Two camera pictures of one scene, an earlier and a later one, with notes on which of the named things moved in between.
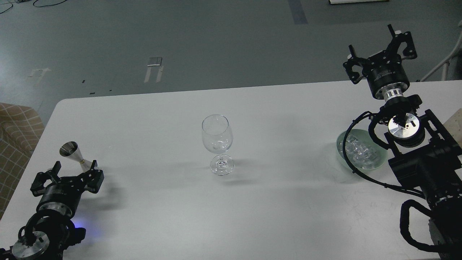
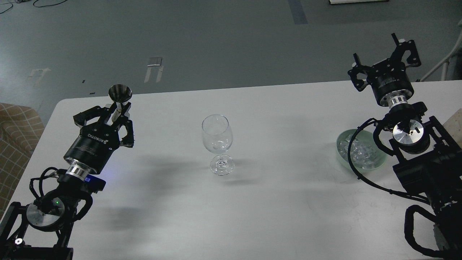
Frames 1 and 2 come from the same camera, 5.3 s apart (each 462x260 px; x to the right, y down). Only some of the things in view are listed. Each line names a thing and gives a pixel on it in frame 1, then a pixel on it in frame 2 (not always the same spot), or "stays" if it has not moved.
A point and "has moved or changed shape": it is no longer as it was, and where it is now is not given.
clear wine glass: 217,137 stays
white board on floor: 339,1 stays
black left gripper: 66,190 to 96,143
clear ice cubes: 361,154 stays
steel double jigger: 70,149 has moved or changed shape
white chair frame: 445,64 stays
